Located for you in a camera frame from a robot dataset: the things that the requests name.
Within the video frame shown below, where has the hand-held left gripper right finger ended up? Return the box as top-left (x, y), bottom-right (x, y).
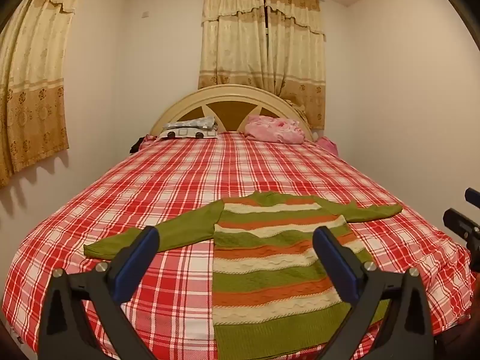
top-left (313, 226), bottom-right (436, 360)

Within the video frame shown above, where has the red plaid bed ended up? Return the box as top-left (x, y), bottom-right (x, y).
top-left (7, 131), bottom-right (475, 360)

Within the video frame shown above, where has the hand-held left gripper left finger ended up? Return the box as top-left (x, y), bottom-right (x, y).
top-left (37, 226), bottom-right (162, 360)

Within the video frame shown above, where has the dark cloth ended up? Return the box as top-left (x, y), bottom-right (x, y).
top-left (130, 137), bottom-right (151, 154)

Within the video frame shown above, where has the grey floral pillow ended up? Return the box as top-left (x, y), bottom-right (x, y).
top-left (164, 117), bottom-right (217, 131)

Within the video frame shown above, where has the pink cloth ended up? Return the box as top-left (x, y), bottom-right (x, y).
top-left (317, 135), bottom-right (340, 156)

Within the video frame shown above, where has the white pillow with dark print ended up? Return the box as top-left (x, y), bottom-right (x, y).
top-left (155, 127), bottom-right (219, 142)

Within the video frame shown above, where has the beige floral curtain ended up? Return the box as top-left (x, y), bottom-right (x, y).
top-left (0, 0), bottom-right (91, 188)
top-left (198, 0), bottom-right (269, 92)
top-left (264, 0), bottom-right (326, 130)

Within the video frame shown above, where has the green orange cream striped sweater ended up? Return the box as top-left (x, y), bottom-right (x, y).
top-left (83, 191), bottom-right (404, 360)

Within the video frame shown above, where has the cream wooden headboard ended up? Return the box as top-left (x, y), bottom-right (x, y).
top-left (149, 84), bottom-right (314, 141)

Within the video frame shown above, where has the pink floral pillow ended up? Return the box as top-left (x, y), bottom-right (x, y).
top-left (244, 115), bottom-right (306, 144)

